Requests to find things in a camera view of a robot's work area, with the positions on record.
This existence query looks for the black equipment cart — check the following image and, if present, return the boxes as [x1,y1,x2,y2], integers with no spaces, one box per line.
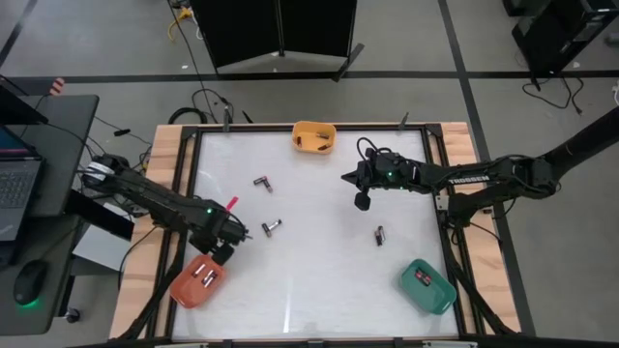
[502,0,619,78]

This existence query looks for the grey laptop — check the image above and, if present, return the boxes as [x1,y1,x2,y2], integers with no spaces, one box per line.
[0,124,44,243]

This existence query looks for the black monitor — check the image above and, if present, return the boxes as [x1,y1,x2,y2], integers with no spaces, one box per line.
[0,74,49,126]

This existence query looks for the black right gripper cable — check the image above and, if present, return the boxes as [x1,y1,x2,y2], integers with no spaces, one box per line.
[356,136,388,159]

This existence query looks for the orange plastic bin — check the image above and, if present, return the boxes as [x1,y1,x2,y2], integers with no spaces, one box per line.
[168,254,227,309]

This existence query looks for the silver mounting bracket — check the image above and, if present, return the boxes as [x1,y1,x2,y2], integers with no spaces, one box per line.
[433,193,458,212]

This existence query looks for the thick black cable coil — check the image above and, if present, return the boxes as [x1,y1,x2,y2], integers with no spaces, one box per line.
[167,106,209,126]

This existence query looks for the black computer mouse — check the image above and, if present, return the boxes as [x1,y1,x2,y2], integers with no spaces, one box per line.
[13,259,49,306]

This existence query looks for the green plastic bin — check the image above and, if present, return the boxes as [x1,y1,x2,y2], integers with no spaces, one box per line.
[399,258,458,316]

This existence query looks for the yellow floor cable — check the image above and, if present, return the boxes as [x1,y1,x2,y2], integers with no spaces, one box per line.
[166,4,194,43]

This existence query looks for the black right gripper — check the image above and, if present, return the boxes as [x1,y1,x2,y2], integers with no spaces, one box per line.
[340,148,422,213]

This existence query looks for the black floor cable with plug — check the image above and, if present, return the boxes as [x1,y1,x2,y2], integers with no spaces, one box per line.
[521,76,586,116]

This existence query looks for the black folding divider screen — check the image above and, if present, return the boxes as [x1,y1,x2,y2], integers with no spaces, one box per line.
[190,0,367,82]

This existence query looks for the white flat box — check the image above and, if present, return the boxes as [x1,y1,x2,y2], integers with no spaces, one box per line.
[72,226,135,276]

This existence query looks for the black desk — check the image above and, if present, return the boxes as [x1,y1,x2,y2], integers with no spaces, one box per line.
[0,94,101,337]

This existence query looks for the black flat box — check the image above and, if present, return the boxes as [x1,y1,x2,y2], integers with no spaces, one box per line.
[65,189,136,242]

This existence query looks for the long black floor cable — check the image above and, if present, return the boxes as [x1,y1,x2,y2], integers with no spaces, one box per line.
[166,0,219,125]

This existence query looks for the white glossy work sheet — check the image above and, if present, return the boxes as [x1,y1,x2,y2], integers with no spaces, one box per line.
[171,129,459,339]

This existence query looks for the tangled black desk cables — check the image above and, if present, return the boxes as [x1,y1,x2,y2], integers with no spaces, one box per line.
[45,115,156,170]

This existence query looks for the yellow plastic bin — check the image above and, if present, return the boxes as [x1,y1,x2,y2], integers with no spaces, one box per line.
[291,120,338,156]

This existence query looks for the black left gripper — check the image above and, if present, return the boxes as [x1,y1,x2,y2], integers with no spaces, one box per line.
[191,215,251,266]

